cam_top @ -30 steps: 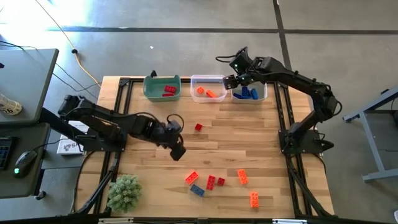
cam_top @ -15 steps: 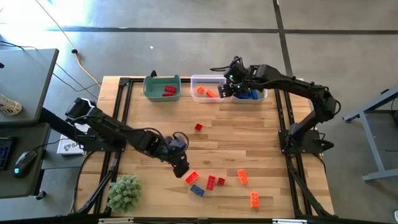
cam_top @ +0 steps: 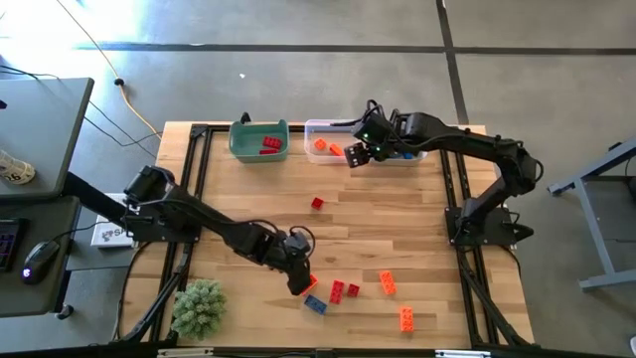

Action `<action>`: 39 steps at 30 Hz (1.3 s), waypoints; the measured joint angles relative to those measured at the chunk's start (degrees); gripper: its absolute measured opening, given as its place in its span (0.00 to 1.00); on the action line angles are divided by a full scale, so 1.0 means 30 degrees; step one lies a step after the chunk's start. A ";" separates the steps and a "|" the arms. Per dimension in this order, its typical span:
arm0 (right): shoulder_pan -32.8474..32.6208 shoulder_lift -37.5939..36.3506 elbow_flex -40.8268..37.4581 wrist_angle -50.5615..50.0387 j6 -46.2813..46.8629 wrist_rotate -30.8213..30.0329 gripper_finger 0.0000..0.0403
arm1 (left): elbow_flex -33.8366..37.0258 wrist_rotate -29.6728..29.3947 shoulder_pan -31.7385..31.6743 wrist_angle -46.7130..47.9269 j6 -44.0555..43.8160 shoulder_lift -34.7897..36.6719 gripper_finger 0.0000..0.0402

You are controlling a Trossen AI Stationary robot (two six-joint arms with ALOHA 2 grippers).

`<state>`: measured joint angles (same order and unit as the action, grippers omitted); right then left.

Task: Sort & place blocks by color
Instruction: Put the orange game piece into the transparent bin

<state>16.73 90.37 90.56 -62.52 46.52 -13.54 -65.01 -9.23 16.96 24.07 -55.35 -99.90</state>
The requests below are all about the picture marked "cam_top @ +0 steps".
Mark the small red toy block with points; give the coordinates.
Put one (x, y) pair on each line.
(353, 290)
(317, 203)

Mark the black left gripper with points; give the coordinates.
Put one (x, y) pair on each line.
(290, 263)

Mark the small orange toy block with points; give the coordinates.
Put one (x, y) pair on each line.
(320, 144)

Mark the white printed box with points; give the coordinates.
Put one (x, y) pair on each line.
(107, 233)

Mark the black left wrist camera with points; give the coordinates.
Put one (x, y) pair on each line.
(298, 244)

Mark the black aluminium table frame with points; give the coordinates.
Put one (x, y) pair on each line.
(218, 128)

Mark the silver frame bracket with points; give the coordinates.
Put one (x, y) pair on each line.
(186, 352)
(462, 354)

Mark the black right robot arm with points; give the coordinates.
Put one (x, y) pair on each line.
(472, 141)

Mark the black computer mouse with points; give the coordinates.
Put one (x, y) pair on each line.
(40, 261)

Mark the clear plastic bin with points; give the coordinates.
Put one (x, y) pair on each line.
(313, 156)

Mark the green artificial plant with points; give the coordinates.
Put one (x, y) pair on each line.
(199, 310)

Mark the grey metal table frame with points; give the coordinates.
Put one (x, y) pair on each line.
(595, 226)

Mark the dark grey desk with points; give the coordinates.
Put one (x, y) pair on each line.
(54, 224)

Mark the white labelled roll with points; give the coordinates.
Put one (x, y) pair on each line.
(17, 169)

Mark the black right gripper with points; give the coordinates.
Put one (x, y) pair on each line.
(385, 149)

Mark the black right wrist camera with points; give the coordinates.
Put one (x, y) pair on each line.
(372, 130)

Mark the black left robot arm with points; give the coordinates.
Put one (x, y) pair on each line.
(213, 224)

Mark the teal plastic bin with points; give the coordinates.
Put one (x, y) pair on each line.
(248, 149)

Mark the black keyboard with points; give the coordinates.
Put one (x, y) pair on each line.
(9, 246)

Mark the black diagonal bar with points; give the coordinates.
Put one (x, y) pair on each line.
(94, 196)

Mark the long orange toy block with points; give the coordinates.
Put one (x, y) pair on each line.
(336, 149)
(313, 282)
(406, 318)
(387, 282)

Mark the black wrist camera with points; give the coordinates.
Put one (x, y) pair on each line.
(372, 130)
(298, 244)

